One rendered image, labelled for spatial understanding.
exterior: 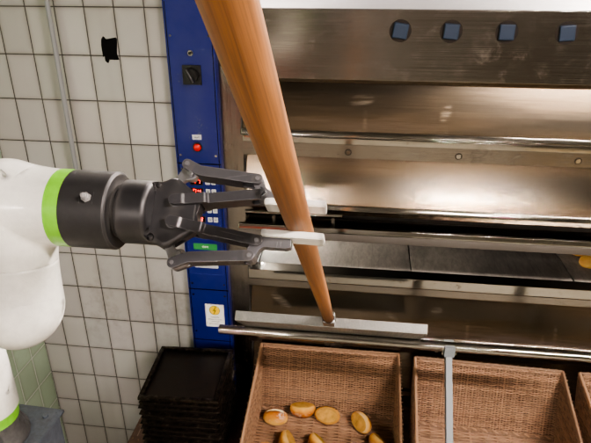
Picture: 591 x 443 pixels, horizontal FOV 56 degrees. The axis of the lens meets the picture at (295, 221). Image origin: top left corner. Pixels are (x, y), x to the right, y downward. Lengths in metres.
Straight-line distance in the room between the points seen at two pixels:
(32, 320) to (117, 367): 1.86
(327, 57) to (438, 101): 0.38
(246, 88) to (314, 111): 1.53
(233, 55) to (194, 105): 1.60
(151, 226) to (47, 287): 0.16
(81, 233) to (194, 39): 1.26
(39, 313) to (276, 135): 0.44
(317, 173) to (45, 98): 0.97
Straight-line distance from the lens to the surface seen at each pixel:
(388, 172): 1.92
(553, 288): 2.19
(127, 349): 2.50
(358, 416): 2.28
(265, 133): 0.38
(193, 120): 1.91
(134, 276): 2.28
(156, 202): 0.66
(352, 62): 1.82
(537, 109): 1.92
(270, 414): 2.29
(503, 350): 1.83
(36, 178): 0.70
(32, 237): 0.70
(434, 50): 1.82
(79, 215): 0.66
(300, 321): 1.62
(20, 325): 0.74
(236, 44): 0.29
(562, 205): 2.03
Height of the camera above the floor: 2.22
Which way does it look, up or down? 25 degrees down
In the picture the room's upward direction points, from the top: straight up
